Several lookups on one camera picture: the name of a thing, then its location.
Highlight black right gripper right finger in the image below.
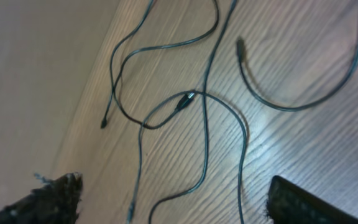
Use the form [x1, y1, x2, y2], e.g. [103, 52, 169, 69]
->
[266, 175, 358, 224]

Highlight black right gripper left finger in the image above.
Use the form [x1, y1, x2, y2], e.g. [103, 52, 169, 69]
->
[0, 172, 83, 224]

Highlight brown cardboard back panel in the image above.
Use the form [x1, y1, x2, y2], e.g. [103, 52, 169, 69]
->
[0, 0, 119, 209]

